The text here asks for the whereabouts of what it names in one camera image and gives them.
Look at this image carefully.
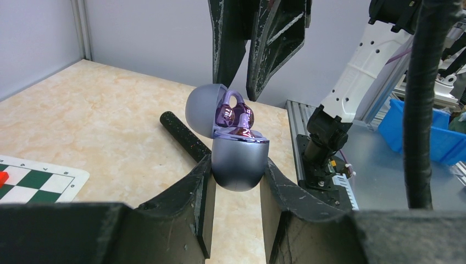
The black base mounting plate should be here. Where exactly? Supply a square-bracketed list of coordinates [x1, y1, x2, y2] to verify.
[293, 134, 359, 211]

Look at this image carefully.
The purple clip earbud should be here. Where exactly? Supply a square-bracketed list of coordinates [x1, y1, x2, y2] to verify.
[228, 113, 258, 138]
[215, 90, 254, 128]

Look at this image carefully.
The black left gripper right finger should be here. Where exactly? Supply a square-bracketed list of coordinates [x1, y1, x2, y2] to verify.
[260, 161, 465, 263]

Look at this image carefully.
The black microphone grey head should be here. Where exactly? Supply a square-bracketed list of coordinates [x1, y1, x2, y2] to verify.
[159, 111, 212, 162]

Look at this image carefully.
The green white chessboard mat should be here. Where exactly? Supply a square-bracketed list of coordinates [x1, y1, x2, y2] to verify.
[1, 155, 90, 204]

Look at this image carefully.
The grey-blue earbud case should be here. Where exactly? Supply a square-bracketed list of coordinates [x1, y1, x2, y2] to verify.
[185, 84, 270, 192]

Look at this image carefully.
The small red block left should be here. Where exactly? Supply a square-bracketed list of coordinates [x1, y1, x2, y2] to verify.
[0, 171, 9, 188]

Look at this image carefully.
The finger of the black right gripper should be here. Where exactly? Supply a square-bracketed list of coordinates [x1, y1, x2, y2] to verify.
[246, 0, 312, 101]
[208, 0, 259, 87]

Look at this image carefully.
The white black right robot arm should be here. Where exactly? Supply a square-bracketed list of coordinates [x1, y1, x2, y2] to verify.
[208, 1, 421, 182]

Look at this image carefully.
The blue plastic bin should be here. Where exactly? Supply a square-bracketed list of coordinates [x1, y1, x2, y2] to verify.
[377, 98, 466, 167]

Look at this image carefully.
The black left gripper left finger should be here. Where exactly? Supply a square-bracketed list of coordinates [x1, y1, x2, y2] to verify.
[1, 155, 215, 263]

